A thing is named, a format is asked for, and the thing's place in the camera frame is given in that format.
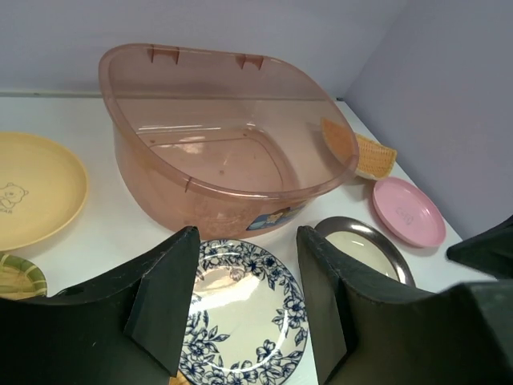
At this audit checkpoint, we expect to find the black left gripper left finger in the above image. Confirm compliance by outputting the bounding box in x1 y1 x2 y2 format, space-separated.
1 227 200 384

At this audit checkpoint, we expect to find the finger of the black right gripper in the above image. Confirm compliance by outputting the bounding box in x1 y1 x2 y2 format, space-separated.
446 217 513 279

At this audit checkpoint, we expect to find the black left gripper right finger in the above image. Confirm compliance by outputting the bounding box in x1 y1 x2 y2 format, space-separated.
297 226 512 384

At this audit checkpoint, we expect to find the orange boat-shaped woven plate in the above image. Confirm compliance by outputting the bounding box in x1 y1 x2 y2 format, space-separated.
168 371 191 385

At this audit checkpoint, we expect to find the brown rimmed cream plate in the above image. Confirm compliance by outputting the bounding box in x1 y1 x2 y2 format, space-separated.
314 217 416 287

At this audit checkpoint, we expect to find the pink round plate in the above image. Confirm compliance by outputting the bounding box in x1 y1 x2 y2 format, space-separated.
372 176 446 248

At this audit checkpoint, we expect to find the blue floral white plate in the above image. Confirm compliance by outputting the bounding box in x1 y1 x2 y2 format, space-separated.
179 239 309 384

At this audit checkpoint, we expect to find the green bamboo-pattern fan plate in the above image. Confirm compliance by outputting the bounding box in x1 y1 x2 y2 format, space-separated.
0 253 47 300

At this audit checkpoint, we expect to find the orange woven fan-shaped plate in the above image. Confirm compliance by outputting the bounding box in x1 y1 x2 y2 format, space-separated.
356 134 398 180

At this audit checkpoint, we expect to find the yellow round bear plate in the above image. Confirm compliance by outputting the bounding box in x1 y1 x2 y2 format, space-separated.
1 132 89 251

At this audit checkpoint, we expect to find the pink translucent plastic bin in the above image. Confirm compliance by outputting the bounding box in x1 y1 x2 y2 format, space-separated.
99 43 360 239

